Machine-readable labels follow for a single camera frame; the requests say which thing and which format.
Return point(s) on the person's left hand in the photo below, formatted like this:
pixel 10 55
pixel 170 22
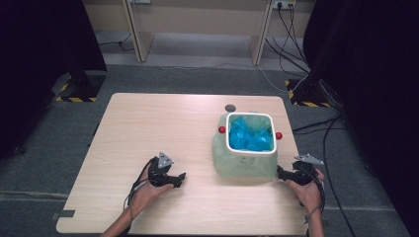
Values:
pixel 146 194

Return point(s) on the person's right hand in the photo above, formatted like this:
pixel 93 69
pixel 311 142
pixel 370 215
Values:
pixel 309 196

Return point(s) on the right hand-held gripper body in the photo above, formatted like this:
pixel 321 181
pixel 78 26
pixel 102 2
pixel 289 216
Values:
pixel 304 174

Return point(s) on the green trash bag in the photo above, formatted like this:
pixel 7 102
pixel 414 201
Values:
pixel 227 164

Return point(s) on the white trash bin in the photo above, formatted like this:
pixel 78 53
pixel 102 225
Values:
pixel 245 162

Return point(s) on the blue plastic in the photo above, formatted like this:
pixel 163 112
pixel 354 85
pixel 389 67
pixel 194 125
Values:
pixel 247 138

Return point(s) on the white wall socket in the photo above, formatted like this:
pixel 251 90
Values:
pixel 284 4

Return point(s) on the black stand base hazard stripes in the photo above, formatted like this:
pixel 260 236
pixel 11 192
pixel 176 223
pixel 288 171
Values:
pixel 82 87
pixel 306 94

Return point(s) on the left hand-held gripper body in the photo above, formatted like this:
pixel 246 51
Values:
pixel 161 171

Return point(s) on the black curtain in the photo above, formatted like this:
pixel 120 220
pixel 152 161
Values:
pixel 39 65
pixel 378 82

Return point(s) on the beige office desk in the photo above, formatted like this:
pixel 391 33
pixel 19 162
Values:
pixel 140 42

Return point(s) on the grey tape strip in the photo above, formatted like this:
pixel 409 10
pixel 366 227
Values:
pixel 64 214

